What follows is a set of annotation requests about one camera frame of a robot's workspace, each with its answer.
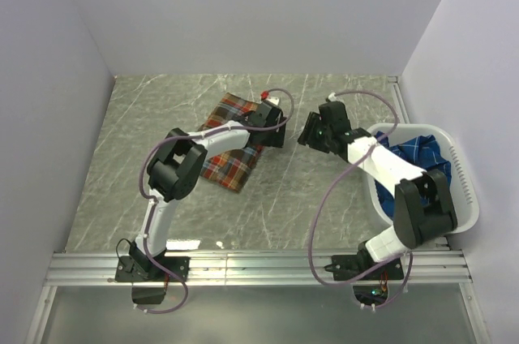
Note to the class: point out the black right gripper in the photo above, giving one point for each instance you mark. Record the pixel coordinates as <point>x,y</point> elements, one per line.
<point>308,135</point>

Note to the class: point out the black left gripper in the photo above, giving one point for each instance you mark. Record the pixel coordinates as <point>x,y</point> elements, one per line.
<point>276,139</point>

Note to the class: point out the red plaid long sleeve shirt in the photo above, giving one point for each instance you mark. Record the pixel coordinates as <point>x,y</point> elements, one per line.
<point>231,169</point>

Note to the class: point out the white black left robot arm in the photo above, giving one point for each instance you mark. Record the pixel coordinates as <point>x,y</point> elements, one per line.
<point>172,169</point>

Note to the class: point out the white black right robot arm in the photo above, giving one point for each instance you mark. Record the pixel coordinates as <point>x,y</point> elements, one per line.
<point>423,206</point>

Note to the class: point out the blue plaid shirt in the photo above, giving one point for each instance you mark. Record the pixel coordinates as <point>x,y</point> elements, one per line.
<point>422,151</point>

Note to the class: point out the white plastic laundry basket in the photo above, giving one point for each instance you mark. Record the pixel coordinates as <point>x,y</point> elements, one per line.
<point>462,190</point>

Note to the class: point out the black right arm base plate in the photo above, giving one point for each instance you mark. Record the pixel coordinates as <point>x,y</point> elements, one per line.
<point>344,267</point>

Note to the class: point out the aluminium mounting rail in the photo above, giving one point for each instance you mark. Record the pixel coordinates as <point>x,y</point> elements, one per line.
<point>248,268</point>

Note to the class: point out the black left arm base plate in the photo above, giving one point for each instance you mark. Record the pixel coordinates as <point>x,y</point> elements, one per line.
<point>130,270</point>

